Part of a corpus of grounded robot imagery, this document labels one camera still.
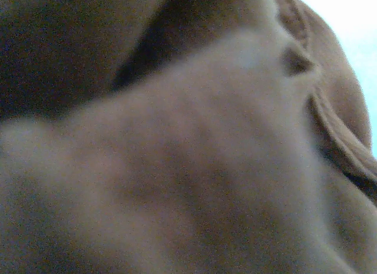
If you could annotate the brown long pants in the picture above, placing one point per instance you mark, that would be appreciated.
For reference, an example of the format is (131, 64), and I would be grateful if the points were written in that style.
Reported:
(176, 153)

